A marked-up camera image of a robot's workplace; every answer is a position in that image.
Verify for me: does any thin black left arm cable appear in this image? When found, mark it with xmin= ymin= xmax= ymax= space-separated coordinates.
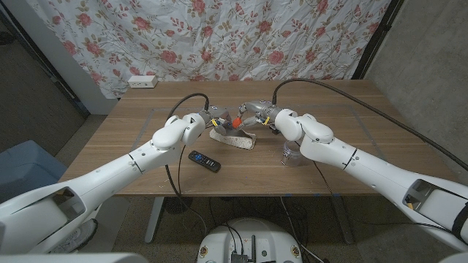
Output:
xmin=176 ymin=145 xmax=186 ymax=200

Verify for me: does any black stand pole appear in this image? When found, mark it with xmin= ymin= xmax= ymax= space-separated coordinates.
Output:
xmin=351 ymin=0 xmax=405 ymax=80

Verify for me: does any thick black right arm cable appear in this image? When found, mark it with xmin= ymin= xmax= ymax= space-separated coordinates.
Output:
xmin=271 ymin=78 xmax=468 ymax=172

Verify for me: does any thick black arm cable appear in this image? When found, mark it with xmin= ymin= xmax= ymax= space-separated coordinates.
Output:
xmin=271 ymin=78 xmax=468 ymax=172
xmin=166 ymin=92 xmax=210 ymax=235

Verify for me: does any white floor cable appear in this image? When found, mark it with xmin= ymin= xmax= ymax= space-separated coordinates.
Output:
xmin=279 ymin=197 xmax=325 ymax=263

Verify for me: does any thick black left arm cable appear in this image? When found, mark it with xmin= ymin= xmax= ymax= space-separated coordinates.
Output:
xmin=166 ymin=92 xmax=210 ymax=235

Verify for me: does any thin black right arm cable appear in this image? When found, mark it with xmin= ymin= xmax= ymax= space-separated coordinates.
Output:
xmin=312 ymin=160 xmax=454 ymax=233

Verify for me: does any black TV remote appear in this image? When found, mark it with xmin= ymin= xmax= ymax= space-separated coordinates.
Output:
xmin=188 ymin=150 xmax=222 ymax=174

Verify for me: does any clear plastic cup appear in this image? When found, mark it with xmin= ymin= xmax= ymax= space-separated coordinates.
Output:
xmin=280 ymin=140 xmax=304 ymax=168

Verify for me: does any cream dotted pen bag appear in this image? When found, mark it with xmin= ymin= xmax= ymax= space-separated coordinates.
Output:
xmin=208 ymin=126 xmax=257 ymax=150

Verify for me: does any white power strip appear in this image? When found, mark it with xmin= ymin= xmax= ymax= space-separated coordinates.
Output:
xmin=127 ymin=75 xmax=159 ymax=89

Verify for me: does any blue plastic bin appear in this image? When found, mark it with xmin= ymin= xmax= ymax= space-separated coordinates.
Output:
xmin=0 ymin=140 xmax=68 ymax=204

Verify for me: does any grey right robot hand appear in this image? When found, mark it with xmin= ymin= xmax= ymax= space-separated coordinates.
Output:
xmin=237 ymin=100 xmax=284 ymax=134

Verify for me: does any grey table leg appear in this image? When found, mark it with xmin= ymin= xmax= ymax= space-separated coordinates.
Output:
xmin=331 ymin=196 xmax=355 ymax=245

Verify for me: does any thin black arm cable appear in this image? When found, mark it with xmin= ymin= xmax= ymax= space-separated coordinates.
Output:
xmin=176 ymin=145 xmax=186 ymax=200
xmin=312 ymin=160 xmax=454 ymax=233

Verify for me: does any white table leg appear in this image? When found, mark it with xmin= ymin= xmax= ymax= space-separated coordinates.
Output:
xmin=144 ymin=197 xmax=165 ymax=244

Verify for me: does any black round floor disc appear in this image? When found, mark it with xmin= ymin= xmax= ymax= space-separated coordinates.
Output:
xmin=163 ymin=197 xmax=194 ymax=215

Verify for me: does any floral fabric backdrop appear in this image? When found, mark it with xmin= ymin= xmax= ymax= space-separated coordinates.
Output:
xmin=25 ymin=0 xmax=391 ymax=99

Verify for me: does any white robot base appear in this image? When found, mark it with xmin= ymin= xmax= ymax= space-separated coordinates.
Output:
xmin=197 ymin=218 xmax=303 ymax=263

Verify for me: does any grey sneaker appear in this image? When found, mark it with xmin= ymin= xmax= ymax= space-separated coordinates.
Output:
xmin=50 ymin=218 xmax=99 ymax=254

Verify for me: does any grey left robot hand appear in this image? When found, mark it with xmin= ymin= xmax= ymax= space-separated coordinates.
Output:
xmin=199 ymin=105 xmax=235 ymax=136

